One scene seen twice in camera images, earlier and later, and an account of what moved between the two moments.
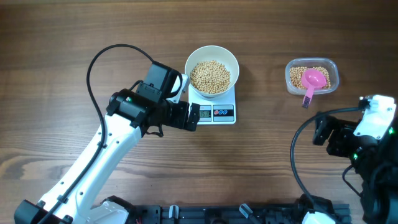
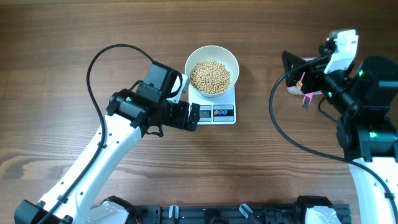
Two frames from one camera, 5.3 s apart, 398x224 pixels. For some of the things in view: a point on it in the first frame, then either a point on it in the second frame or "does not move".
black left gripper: [180, 121] does not move
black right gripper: [343, 132] → [314, 72]
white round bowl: [213, 71] does not move
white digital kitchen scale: [217, 110] does not move
